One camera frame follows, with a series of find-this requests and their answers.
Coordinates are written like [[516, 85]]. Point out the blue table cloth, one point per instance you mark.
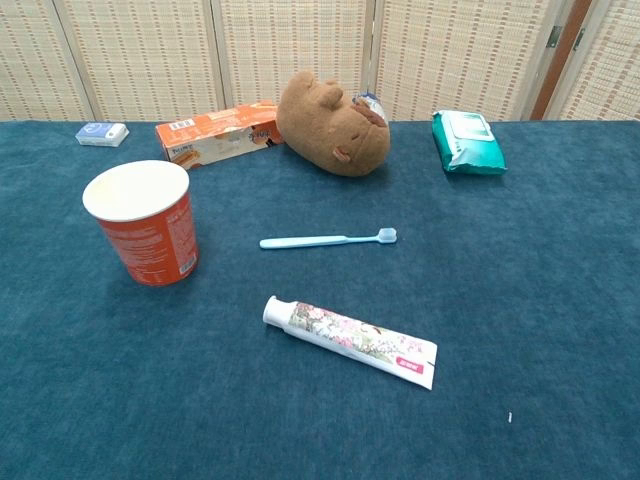
[[100, 375]]

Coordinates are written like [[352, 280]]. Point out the orange paper noodle cup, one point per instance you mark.
[[150, 240]]

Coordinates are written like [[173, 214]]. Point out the green wet wipes pack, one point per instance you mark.
[[470, 150]]

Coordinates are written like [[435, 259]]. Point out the orange biscuit carton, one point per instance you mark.
[[215, 135]]

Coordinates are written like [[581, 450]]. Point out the small blue white box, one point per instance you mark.
[[100, 134]]

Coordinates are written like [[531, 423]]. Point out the floral white toothpaste tube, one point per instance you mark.
[[350, 337]]

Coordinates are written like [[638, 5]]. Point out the brown wooden post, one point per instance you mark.
[[555, 65]]

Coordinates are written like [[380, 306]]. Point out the woven folding screen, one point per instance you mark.
[[150, 50], [610, 75]]

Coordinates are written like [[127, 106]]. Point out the brown capybara plush toy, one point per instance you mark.
[[325, 130]]

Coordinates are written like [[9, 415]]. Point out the light blue toothbrush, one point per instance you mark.
[[310, 242]]

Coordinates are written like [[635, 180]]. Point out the black metal hinge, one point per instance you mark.
[[553, 36], [579, 39]]

